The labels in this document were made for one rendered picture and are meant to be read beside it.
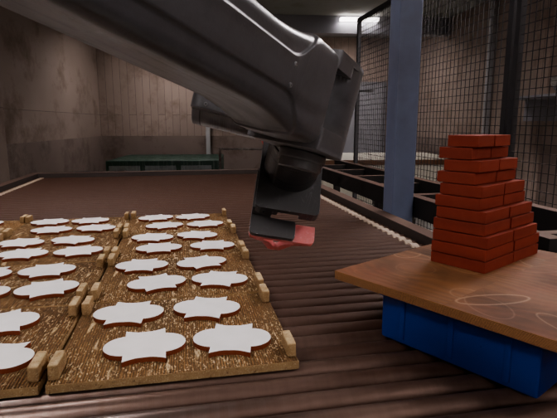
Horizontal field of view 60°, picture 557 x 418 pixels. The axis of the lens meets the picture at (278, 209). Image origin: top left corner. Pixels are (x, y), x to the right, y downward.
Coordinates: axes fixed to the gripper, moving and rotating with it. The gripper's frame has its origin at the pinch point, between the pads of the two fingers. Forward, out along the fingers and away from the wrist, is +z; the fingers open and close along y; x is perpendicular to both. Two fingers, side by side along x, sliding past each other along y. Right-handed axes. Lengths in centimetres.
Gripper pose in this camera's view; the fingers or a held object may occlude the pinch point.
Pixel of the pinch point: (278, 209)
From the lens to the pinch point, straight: 57.8
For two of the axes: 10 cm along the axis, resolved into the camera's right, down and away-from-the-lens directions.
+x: 9.8, 1.6, 0.8
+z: -1.5, 4.6, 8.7
